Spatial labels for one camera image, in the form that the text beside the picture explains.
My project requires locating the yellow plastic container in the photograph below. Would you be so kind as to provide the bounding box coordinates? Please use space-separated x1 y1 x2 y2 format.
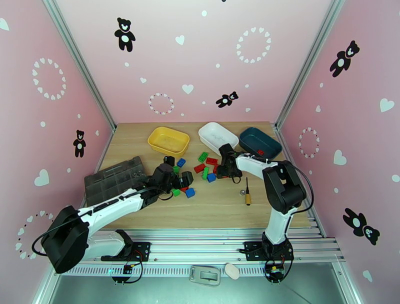
147 126 191 158

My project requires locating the white plastic container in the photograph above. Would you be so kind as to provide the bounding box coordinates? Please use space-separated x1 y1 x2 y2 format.
198 121 240 157

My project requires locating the dark teal plastic container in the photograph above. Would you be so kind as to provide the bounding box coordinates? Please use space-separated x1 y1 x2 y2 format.
238 126 283 160

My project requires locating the grey plastic organizer tray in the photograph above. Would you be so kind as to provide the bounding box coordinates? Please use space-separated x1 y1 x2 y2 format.
83 155 151 208

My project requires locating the perforated metal strip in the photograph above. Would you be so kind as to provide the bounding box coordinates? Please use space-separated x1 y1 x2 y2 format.
56 263 345 277

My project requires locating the grey metal buckle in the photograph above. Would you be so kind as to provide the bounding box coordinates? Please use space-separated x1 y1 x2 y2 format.
188 264 222 287

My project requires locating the beige oval pad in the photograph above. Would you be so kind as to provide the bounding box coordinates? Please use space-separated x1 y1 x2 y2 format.
224 263 241 281

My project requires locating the base power wiring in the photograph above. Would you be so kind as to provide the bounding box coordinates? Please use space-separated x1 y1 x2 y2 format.
112 249 145 285
263 259 293 285

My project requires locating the black bear wall sticker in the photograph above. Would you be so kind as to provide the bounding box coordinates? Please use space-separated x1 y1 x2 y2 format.
215 91 239 109
73 129 87 158
342 207 381 246

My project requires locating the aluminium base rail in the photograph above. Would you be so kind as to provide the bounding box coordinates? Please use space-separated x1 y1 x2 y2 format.
84 229 346 267

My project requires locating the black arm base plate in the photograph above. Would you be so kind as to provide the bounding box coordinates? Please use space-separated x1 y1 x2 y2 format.
243 241 295 262
101 242 152 262

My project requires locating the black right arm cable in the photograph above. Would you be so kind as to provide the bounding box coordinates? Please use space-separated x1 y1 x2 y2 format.
290 165 315 220

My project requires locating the aluminium frame post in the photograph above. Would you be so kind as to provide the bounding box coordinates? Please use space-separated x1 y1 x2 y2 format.
42 0 117 133
274 0 345 130

